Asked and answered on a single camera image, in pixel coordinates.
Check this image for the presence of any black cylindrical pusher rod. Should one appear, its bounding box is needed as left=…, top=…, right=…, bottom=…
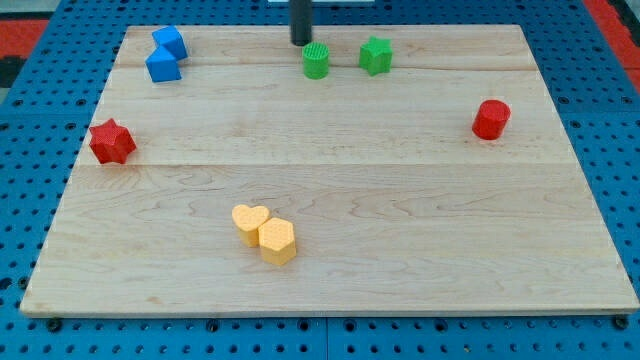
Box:
left=289, top=0, right=313, bottom=46

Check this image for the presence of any green cylinder block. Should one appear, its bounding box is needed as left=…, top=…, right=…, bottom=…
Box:
left=302, top=42, right=330, bottom=80

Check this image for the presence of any green star block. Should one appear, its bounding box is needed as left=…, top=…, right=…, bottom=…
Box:
left=359, top=36, right=393, bottom=76

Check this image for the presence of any red star block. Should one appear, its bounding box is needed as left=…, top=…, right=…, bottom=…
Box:
left=89, top=118, right=137, bottom=164

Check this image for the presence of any blue cube block upper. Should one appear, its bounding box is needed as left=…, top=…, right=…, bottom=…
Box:
left=152, top=25, right=188, bottom=60

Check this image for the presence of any blue cube block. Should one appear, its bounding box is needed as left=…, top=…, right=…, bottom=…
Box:
left=152, top=25, right=188, bottom=60
left=145, top=46, right=182, bottom=83

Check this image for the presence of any blue cube block lower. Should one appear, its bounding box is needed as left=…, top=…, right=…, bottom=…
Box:
left=145, top=46, right=182, bottom=83

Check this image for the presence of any wooden board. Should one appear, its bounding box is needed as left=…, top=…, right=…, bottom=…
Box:
left=21, top=25, right=639, bottom=318

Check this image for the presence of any yellow heart block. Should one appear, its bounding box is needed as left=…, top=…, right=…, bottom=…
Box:
left=231, top=204, right=271, bottom=247

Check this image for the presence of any red cylinder block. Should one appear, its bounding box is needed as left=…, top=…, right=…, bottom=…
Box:
left=472, top=99, right=511, bottom=140

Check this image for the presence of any yellow hexagon block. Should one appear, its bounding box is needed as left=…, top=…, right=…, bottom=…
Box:
left=258, top=218, right=297, bottom=266

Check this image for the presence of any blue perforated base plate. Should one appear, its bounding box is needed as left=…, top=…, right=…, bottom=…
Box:
left=1, top=0, right=639, bottom=359

